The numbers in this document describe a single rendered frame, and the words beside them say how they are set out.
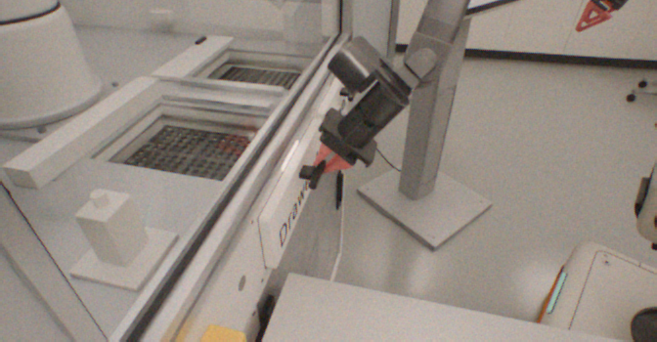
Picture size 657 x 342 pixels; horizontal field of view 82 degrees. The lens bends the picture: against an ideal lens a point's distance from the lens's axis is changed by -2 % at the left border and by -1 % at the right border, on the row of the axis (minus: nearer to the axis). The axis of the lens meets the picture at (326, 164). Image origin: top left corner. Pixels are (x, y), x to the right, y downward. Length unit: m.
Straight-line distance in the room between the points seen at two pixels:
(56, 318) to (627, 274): 1.54
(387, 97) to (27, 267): 0.44
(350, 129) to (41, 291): 0.44
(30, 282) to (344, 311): 0.47
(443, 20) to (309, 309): 0.48
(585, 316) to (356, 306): 0.90
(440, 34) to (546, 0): 3.21
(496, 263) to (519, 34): 2.42
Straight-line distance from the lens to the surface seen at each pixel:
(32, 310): 0.28
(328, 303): 0.65
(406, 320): 0.65
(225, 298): 0.50
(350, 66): 0.57
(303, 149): 0.66
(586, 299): 1.46
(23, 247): 0.25
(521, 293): 1.76
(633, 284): 1.59
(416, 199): 1.93
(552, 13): 3.81
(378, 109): 0.56
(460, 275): 1.72
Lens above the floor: 1.31
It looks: 37 degrees down
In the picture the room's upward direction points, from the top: straight up
